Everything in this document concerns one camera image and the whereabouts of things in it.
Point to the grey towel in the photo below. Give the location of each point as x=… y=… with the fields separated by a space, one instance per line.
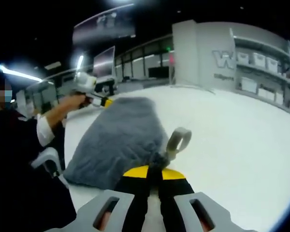
x=120 y=140

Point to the person's left hand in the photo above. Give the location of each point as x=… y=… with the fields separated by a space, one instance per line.
x=73 y=104

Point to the white desk black legs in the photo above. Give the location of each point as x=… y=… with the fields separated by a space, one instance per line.
x=106 y=83

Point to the small ceiling light strip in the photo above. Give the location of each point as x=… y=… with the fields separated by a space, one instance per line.
x=79 y=62

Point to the tall standing display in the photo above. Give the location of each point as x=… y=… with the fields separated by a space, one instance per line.
x=104 y=61

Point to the large hanging screen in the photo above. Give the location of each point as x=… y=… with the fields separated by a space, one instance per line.
x=104 y=26

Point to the black desktop monitor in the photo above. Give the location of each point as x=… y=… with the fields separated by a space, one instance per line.
x=159 y=72

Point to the white office chair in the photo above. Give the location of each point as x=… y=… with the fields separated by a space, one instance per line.
x=48 y=154

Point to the pink hanging tag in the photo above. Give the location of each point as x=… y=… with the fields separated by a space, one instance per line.
x=171 y=58

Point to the person's dark clothed torso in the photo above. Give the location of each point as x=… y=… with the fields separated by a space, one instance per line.
x=19 y=181

